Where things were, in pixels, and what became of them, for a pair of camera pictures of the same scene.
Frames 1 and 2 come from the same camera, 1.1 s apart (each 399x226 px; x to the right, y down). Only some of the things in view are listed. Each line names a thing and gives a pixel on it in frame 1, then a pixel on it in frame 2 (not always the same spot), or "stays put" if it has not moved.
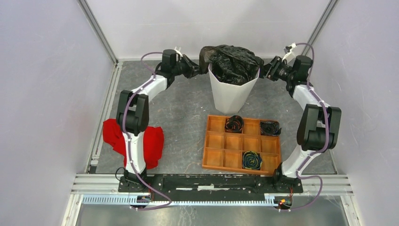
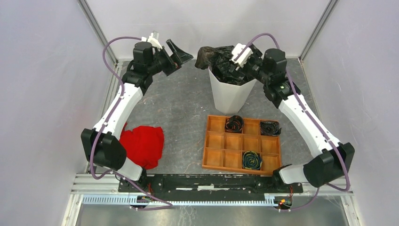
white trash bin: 229,99 stays put
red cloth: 153,141 stays put
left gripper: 193,68 -> 172,67
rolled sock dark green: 269,128 stays put
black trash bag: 231,65 stays put
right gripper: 270,69 -> 258,54
